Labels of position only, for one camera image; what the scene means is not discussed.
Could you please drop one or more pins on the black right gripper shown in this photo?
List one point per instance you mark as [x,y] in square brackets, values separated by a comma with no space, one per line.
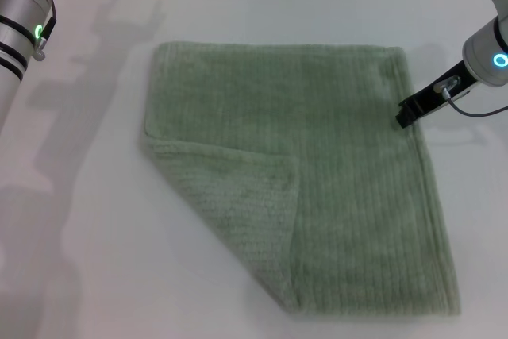
[430,101]

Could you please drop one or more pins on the green ribbed towel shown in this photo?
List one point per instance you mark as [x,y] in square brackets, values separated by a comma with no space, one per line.
[317,156]

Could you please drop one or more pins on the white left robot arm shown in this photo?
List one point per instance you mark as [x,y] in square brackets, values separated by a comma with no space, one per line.
[20,9]

